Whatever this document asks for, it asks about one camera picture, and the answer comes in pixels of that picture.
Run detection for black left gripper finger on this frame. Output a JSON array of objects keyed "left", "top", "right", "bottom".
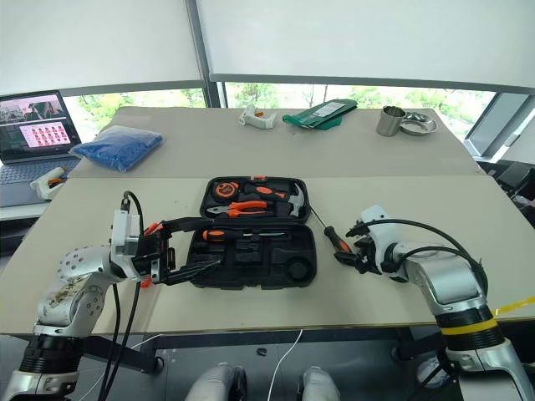
[
  {"left": 160, "top": 257, "right": 223, "bottom": 286},
  {"left": 160, "top": 216, "right": 215, "bottom": 236}
]

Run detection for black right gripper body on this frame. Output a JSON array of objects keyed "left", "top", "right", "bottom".
[{"left": 353, "top": 235, "right": 382, "bottom": 276}]

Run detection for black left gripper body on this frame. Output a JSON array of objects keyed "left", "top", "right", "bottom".
[{"left": 131, "top": 227, "right": 176, "bottom": 287}]

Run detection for black plastic tool case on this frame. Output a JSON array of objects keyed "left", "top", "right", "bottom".
[{"left": 185, "top": 175, "right": 318, "bottom": 290}]

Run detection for orange black tape measure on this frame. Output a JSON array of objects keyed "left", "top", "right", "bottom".
[{"left": 210, "top": 181, "right": 241, "bottom": 202}]

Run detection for black table leg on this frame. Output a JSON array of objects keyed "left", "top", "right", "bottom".
[{"left": 390, "top": 327, "right": 441, "bottom": 363}]

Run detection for blue plastic bag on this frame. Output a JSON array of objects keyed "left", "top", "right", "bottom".
[{"left": 69, "top": 124, "right": 165, "bottom": 173}]

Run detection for grey rounded shape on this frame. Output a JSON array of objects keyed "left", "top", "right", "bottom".
[
  {"left": 298, "top": 366, "right": 342, "bottom": 401},
  {"left": 185, "top": 362, "right": 247, "bottom": 401}
]

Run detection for steel cup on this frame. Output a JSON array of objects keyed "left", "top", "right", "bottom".
[{"left": 375, "top": 105, "right": 408, "bottom": 137}]

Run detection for green flat packet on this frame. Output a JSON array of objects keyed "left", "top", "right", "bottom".
[{"left": 282, "top": 99, "right": 359, "bottom": 132}]

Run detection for steel dish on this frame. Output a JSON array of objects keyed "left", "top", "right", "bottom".
[{"left": 399, "top": 111, "right": 438, "bottom": 137}]

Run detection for white glue gun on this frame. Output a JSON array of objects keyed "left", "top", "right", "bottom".
[
  {"left": 237, "top": 104, "right": 279, "bottom": 131},
  {"left": 29, "top": 165, "right": 69, "bottom": 200}
]

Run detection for yellow tape strip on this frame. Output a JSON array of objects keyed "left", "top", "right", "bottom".
[{"left": 494, "top": 295, "right": 535, "bottom": 315}]

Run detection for black equipment pile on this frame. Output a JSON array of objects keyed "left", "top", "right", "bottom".
[{"left": 477, "top": 158, "right": 535, "bottom": 230}]

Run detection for open laptop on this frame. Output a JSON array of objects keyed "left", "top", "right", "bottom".
[{"left": 0, "top": 89, "right": 83, "bottom": 208}]

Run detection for white roller blind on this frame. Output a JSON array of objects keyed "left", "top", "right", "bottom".
[
  {"left": 0, "top": 0, "right": 206, "bottom": 98},
  {"left": 195, "top": 0, "right": 535, "bottom": 91}
]

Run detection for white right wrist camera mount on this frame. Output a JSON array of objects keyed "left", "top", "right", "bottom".
[{"left": 354, "top": 204, "right": 397, "bottom": 273}]

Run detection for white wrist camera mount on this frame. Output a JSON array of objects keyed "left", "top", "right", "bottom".
[
  {"left": 354, "top": 204, "right": 397, "bottom": 273},
  {"left": 110, "top": 210, "right": 142, "bottom": 259}
]

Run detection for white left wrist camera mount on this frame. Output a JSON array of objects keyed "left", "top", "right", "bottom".
[{"left": 110, "top": 210, "right": 142, "bottom": 259}]

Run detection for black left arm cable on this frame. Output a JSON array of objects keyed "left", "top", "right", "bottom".
[{"left": 99, "top": 190, "right": 145, "bottom": 401}]

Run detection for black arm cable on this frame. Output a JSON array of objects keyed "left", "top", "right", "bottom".
[
  {"left": 346, "top": 220, "right": 488, "bottom": 302},
  {"left": 99, "top": 190, "right": 145, "bottom": 401}
]

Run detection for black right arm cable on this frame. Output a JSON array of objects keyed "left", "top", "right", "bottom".
[{"left": 346, "top": 220, "right": 488, "bottom": 302}]

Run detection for orange handled pliers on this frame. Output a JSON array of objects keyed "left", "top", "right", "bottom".
[{"left": 205, "top": 200, "right": 276, "bottom": 220}]

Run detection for thin white cable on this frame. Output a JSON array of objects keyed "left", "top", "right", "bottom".
[{"left": 83, "top": 332, "right": 165, "bottom": 401}]

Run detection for claw hammer orange black handle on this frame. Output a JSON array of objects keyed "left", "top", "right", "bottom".
[{"left": 243, "top": 181, "right": 311, "bottom": 219}]

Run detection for black table frame bar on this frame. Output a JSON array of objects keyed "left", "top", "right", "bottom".
[{"left": 81, "top": 333, "right": 165, "bottom": 374}]

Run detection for grey window post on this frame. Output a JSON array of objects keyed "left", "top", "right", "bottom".
[{"left": 185, "top": 0, "right": 227, "bottom": 109}]

